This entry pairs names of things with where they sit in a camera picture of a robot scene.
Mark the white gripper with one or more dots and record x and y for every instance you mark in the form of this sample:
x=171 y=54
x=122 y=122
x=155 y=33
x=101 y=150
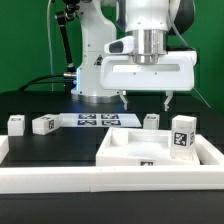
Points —
x=173 y=72

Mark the white square tabletop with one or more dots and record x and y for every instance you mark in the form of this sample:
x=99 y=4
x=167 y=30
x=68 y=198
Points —
x=139 y=147

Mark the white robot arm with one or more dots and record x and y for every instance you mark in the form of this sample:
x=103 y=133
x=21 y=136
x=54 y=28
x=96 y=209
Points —
x=124 y=48

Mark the white sheet with tags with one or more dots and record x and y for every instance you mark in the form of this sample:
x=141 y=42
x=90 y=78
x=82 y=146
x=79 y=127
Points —
x=99 y=120

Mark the white obstacle fence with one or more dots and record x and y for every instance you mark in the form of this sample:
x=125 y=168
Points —
x=107 y=179

